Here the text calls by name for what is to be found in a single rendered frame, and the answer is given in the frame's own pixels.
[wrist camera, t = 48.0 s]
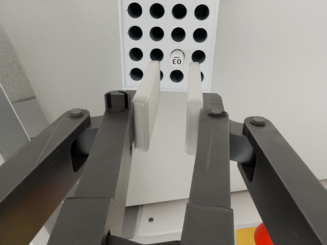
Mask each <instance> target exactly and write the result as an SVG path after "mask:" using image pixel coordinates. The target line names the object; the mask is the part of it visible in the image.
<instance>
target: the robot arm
mask: <svg viewBox="0 0 327 245"><path fill-rule="evenodd" d="M104 98H105V109H106V110H105V112H104V115H101V116H94V117H90V112H89V111H88V110H86V109H79V108H76V109H72V110H69V111H67V112H65V113H64V114H62V115H61V116H60V117H59V118H58V119H56V120H55V121H54V122H53V123H52V124H50V125H49V126H48V127H47V128H45V129H44V130H43V131H42V132H41V133H39V134H38V135H37V136H36V137H35V138H33V139H32V140H31V141H30V142H29V143H27V144H26V145H25V146H24V147H22V148H21V149H20V150H19V151H18V152H16V153H15V154H14V155H13V156H12V157H10V158H9V159H8V160H7V161H6V162H4V163H3V164H2V165H1V166H0V245H29V244H30V243H31V241H32V240H33V239H34V238H35V236H36V235H37V234H38V232H39V231H40V230H41V229H42V227H43V226H44V225H45V223H46V222H47V221H48V219H49V218H50V217H51V215H52V214H53V213H54V211H55V210H56V209H57V207H58V206H59V205H60V203H61V202H62V201H63V199H64V198H65V197H66V195H67V194H68V193H69V191H70V190H71V189H72V187H73V186H74V185H75V183H76V182H77V181H78V180H79V178H80V180H79V183H78V185H77V188H76V191H75V194H74V196H73V197H68V198H66V199H65V201H64V202H63V205H62V207H61V210H60V212H59V215H58V217H57V220H56V222H55V225H54V228H53V230H52V233H51V235H50V237H49V240H48V242H47V245H144V244H140V243H137V242H134V241H131V240H128V239H124V238H121V237H122V229H123V222H124V215H125V208H126V200H127V191H128V183H129V176H130V169H131V162H132V154H133V147H132V144H134V150H136V152H144V153H146V151H148V148H149V144H150V140H151V136H152V131H153V127H154V123H155V119H156V115H157V111H158V107H159V102H160V62H159V61H151V62H149V64H148V66H147V68H146V71H145V73H144V75H143V78H142V80H141V82H140V84H139V87H138V89H137V90H125V91H124V90H113V91H109V92H107V93H105V95H104ZM185 153H187V155H195V156H196V157H195V164H194V170H193V176H192V182H191V188H190V194H189V200H188V202H187V204H186V210H185V216H184V222H183V228H182V236H181V240H180V241H178V240H175V241H168V242H161V243H154V244H147V245H235V238H234V211H233V209H231V190H230V160H231V161H235V162H237V167H238V169H239V172H240V174H241V176H242V178H243V180H244V183H245V185H246V187H247V189H248V191H249V193H250V196H251V198H252V200H253V202H254V204H255V207H256V209H257V211H258V213H259V215H260V217H261V220H262V222H263V224H264V226H265V228H266V230H267V233H268V235H269V237H270V239H271V241H272V244H273V245H327V190H326V188H325V187H324V186H323V185H322V183H321V182H320V181H319V180H318V178H317V177H316V176H315V175H314V174H313V172H312V171H311V170H310V169H309V167H308V166H307V165H306V164H305V163H304V162H303V160H302V159H301V158H300V157H299V155H298V154H297V153H296V152H295V150H294V149H293V148H292V147H291V145H290V144H289V143H288V142H287V141H286V139H285V138H284V137H283V136H282V134H281V133H280V132H279V131H278V129H277V128H276V127H275V126H274V124H273V123H272V122H271V121H270V120H268V119H266V118H264V117H260V116H250V117H246V118H245V119H244V123H240V122H235V121H232V120H230V119H229V114H228V113H227V112H226V111H224V106H223V102H222V98H221V96H220V95H219V94H217V93H204V92H202V85H201V74H200V64H199V63H198V62H190V64H189V67H188V85H187V105H186V132H185Z"/></svg>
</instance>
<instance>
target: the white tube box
mask: <svg viewBox="0 0 327 245"><path fill-rule="evenodd" d="M118 9H119V28H120V48H121V67H122V86H123V89H132V90H137V89H138V87H139V84H140V82H141V80H142V78H143V75H144V73H145V71H146V68H147V66H148V64H149V62H151V61H159V62H160V91H173V92H187V85H188V67H189V64H190V62H198V63H199V64H200V74H201V85H202V92H204V93H210V92H211V91H210V90H211V82H212V73H213V63H214V53H215V43H216V33H217V23H218V9H219V0H118ZM175 49H179V50H182V51H183V53H184V62H183V64H182V65H181V66H180V67H174V66H172V65H171V63H170V56H171V54H172V51H173V50H175Z"/></svg>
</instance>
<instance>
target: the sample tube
mask: <svg viewBox="0 0 327 245"><path fill-rule="evenodd" d="M183 62H184V53H183V51H182V50H179V49H175V50H173V51H172V54H171V56H170V63H171V65H172V66H174V67H180V66H181V65H182V64H183Z"/></svg>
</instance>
